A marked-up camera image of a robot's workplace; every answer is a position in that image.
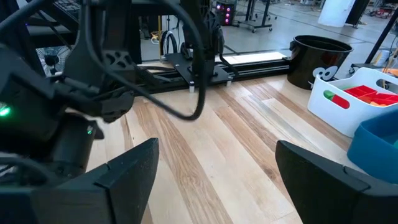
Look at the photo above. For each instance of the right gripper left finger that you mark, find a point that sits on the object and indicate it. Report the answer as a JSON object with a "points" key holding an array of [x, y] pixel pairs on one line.
{"points": [[77, 205]]}

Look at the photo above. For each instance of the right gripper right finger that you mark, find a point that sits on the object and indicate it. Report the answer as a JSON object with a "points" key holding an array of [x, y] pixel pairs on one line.
{"points": [[335, 202]]}

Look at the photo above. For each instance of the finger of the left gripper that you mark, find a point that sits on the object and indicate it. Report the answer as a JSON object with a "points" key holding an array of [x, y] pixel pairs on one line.
{"points": [[118, 105]]}

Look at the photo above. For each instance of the long red toy brick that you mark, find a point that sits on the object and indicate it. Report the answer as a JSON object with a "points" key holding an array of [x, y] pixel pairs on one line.
{"points": [[340, 102]]}

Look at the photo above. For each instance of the yellow toy brick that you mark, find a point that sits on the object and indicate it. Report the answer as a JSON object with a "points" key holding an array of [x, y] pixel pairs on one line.
{"points": [[377, 104]]}

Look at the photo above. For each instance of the long green toy brick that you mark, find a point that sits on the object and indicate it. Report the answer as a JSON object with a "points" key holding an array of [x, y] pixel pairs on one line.
{"points": [[328, 95]]}

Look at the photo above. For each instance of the short red toy brick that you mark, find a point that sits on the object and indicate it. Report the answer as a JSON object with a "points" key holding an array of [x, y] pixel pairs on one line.
{"points": [[360, 91]]}

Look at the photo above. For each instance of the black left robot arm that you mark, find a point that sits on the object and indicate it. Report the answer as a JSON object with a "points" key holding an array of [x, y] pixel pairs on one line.
{"points": [[199, 31]]}

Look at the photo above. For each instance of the black fan grill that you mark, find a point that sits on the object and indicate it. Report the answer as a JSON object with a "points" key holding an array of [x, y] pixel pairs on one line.
{"points": [[62, 56]]}

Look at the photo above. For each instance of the blue plastic tray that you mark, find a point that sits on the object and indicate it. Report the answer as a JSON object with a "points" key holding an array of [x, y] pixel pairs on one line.
{"points": [[373, 149]]}

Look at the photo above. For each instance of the white plastic bin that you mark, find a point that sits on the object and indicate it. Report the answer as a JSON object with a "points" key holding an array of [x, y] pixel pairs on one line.
{"points": [[357, 118]]}

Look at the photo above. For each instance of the computer tower pink lights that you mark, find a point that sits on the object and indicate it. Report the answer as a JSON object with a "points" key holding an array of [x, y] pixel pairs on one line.
{"points": [[228, 14]]}

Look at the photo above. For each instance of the black cup with eyes print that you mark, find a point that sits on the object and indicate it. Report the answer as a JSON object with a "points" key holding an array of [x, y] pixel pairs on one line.
{"points": [[311, 62]]}

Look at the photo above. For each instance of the black slanted pole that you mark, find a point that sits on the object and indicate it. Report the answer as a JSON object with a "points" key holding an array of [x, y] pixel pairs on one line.
{"points": [[381, 40]]}

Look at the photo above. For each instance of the black rolling cart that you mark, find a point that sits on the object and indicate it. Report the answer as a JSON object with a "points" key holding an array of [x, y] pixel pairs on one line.
{"points": [[265, 15]]}

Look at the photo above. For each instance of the white column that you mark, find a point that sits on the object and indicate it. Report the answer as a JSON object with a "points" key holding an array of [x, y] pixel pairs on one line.
{"points": [[335, 12]]}

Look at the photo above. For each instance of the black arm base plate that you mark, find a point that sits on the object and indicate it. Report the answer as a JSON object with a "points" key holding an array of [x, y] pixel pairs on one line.
{"points": [[183, 70]]}

